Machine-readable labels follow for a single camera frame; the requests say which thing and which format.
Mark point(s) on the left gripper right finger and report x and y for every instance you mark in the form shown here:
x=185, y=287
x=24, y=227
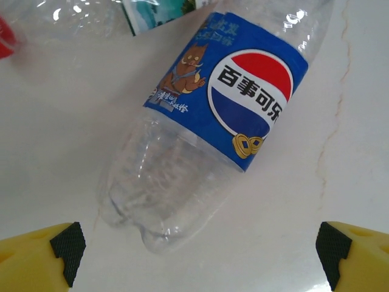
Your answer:
x=361, y=264

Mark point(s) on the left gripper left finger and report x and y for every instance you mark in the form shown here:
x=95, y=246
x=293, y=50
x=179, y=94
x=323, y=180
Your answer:
x=27, y=264

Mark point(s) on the clear bottle blue Pepsi label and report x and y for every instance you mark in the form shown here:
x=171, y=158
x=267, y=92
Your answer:
x=231, y=91

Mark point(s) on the clear bottle red white label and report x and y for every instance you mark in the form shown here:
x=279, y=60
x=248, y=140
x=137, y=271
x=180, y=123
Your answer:
x=6, y=39

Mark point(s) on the clear bottle teal label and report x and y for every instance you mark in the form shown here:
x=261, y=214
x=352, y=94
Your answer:
x=146, y=18

